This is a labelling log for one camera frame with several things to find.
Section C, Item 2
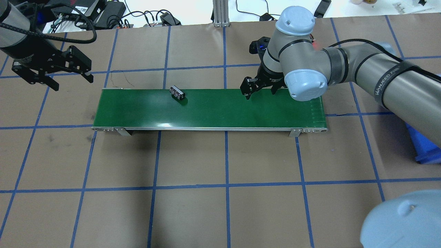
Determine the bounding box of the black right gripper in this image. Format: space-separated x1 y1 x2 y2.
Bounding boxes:
240 37 287 100

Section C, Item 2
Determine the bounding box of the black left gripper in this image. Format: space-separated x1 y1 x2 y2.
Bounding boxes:
11 38 94 91

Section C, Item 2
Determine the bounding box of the black capacitor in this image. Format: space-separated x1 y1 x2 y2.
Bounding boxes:
170 85 186 101

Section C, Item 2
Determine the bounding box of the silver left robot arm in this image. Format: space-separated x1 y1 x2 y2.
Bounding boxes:
0 0 97 91

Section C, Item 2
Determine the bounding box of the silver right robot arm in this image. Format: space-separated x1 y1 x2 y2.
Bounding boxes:
240 6 441 248

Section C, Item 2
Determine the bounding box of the green conveyor belt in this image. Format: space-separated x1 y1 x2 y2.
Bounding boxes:
92 88 328 136

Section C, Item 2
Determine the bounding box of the black power adapter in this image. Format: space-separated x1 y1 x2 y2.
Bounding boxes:
259 13 276 21

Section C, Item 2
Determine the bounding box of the black power supply box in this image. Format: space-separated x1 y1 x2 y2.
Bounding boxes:
93 1 126 30

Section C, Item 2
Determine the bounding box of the blue plastic bin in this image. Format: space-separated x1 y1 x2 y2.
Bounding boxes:
405 123 441 164

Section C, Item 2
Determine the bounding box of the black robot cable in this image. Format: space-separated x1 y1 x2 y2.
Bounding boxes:
0 3 98 44

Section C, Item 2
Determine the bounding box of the thin black wire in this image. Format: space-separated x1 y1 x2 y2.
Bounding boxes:
110 70 135 88

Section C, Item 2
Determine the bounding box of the aluminium frame post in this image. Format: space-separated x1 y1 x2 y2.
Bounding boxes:
213 0 230 27

